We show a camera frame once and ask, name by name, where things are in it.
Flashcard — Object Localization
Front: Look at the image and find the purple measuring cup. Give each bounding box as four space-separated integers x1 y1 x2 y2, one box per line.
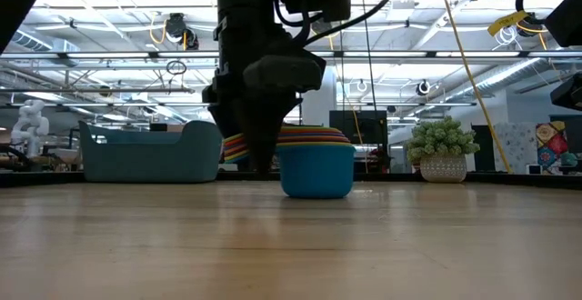
277 130 349 138

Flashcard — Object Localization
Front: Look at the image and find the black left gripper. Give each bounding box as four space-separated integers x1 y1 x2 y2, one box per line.
202 54 327 176

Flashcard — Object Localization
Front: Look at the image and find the yellow hanging cable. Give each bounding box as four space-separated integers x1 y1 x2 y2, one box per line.
436 0 514 175

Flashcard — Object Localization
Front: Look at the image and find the red measuring cup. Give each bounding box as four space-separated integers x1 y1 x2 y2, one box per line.
279 125 343 132

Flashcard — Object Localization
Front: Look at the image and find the green plant in white pot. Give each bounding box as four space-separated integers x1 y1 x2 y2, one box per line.
406 115 481 184

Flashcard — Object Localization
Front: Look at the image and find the white patterned fabric panel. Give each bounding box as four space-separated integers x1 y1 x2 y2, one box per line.
493 122 537 169

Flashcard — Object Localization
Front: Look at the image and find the black ceiling cable reel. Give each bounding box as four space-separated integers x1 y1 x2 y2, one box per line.
164 12 200 51

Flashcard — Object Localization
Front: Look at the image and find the black monitor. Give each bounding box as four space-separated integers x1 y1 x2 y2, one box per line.
328 110 388 145

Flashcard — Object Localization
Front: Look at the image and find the large teal measuring cup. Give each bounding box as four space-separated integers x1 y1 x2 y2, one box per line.
222 141 357 200

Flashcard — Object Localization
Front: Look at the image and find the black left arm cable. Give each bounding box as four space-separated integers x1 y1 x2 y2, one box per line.
274 0 405 47

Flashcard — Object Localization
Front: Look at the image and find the colourful patchwork quilt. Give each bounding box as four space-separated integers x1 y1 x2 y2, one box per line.
535 121 569 174

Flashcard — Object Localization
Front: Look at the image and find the orange measuring cup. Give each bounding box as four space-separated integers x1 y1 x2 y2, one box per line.
222 135 354 149

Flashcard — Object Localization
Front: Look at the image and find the yellow measuring cup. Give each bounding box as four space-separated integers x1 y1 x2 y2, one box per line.
222 131 356 149

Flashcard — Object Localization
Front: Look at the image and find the teal plastic basket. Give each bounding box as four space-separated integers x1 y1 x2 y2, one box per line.
78 120 225 184

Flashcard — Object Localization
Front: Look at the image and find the yellow cable tag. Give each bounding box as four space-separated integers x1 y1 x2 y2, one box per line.
487 10 531 37

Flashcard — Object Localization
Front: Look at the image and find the white pillar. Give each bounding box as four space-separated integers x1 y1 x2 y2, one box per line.
299 65 337 128

